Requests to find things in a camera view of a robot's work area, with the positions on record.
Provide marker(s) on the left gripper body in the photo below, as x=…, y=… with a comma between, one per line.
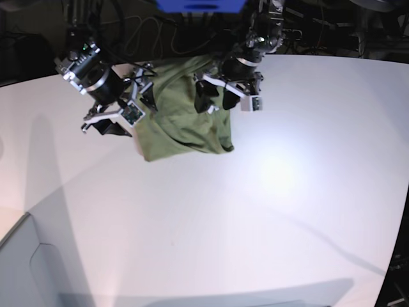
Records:
x=237, y=74

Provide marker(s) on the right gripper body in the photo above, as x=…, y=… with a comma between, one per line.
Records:
x=112, y=93

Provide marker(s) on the green T-shirt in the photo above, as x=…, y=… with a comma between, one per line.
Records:
x=176, y=127

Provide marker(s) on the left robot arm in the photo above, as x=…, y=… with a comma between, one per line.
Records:
x=260, y=33

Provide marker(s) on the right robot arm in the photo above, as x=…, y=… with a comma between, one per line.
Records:
x=97, y=67

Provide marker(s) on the black power strip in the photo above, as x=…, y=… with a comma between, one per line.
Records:
x=292, y=34

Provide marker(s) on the blue box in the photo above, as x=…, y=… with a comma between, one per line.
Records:
x=212, y=6

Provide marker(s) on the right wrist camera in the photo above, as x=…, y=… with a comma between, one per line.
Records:
x=132, y=114

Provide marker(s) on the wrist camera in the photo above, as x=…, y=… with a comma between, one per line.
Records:
x=251, y=103
x=132, y=114

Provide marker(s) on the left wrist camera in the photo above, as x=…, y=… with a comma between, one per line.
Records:
x=251, y=103

